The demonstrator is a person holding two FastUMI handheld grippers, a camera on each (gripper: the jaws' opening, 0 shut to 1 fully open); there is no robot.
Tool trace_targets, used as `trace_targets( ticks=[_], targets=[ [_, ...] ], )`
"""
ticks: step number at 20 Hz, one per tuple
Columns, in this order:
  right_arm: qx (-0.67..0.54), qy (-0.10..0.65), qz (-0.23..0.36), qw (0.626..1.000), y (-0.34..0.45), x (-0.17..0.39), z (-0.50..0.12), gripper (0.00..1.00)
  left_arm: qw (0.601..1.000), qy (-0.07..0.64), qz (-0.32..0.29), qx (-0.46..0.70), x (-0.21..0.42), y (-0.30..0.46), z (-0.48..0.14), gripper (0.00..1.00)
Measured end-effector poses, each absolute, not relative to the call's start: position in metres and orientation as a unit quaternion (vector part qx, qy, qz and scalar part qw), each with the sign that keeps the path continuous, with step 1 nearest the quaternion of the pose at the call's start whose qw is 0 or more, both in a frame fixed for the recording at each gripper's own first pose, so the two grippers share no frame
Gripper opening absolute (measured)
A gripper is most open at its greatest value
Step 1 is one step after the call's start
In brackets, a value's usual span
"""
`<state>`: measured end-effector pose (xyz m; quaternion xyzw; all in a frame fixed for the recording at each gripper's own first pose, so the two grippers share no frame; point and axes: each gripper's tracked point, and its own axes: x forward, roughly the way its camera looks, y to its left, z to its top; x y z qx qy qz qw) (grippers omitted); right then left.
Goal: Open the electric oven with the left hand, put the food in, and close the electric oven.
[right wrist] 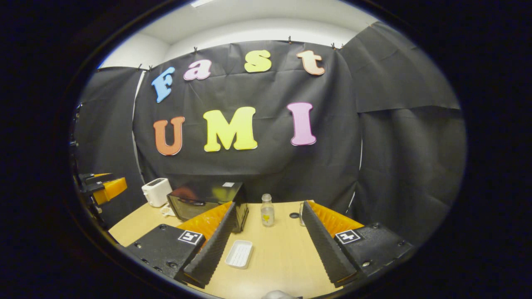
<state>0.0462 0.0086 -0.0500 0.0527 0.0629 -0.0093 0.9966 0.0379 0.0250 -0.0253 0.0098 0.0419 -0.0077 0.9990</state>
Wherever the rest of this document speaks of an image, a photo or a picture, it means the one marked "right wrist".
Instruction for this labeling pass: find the black electric oven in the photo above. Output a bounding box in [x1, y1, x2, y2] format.
[167, 181, 249, 233]

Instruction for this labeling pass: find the white toaster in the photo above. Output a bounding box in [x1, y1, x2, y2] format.
[141, 178, 173, 208]

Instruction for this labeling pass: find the white rectangular plate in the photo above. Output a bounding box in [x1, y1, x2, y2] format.
[225, 240, 254, 270]

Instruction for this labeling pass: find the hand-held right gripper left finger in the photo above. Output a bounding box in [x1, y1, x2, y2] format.
[125, 201, 237, 288]

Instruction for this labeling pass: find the clear glass bottle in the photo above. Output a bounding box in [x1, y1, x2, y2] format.
[261, 194, 276, 228]

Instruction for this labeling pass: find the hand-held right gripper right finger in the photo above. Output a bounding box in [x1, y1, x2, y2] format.
[301, 201, 414, 288]

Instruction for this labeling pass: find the black backdrop cloth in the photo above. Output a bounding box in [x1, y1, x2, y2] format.
[73, 21, 467, 250]

